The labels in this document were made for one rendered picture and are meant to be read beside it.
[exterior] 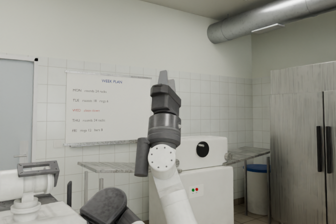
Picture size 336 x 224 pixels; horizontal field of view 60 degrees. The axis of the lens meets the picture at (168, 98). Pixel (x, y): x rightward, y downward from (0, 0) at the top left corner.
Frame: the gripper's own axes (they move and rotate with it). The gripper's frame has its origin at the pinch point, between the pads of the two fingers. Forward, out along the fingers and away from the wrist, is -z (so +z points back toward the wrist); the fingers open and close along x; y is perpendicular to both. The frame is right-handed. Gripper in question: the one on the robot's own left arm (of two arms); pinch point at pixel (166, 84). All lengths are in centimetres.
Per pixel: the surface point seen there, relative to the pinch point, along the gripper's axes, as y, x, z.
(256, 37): 9, -361, -289
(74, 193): 208, -200, -5
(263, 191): 28, -395, -35
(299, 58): -50, -345, -219
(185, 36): 99, -253, -235
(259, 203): 36, -402, -19
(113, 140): 175, -215, -70
